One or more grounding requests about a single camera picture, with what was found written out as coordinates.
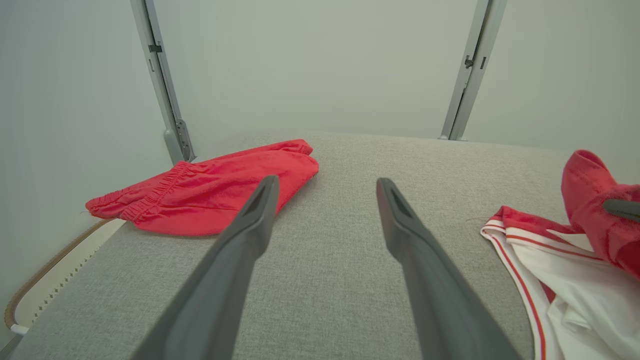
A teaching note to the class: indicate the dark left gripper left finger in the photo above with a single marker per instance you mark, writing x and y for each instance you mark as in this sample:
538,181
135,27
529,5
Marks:
210,310

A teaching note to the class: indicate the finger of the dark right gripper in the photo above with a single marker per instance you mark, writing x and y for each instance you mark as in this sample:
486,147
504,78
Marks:
625,209

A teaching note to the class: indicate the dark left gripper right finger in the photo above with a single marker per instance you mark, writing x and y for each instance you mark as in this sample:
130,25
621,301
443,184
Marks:
445,320

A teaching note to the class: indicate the red basketball jersey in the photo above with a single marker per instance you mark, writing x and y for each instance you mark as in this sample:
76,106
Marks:
590,300

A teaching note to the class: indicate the red shorts with white stripe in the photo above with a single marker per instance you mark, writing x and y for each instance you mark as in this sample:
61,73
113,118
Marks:
210,190

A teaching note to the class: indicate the white basket with brown rim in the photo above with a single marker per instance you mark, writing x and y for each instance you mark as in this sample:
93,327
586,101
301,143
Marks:
55,280

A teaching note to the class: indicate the grey metal partition post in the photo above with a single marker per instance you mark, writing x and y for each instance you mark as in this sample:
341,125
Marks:
172,125
470,85

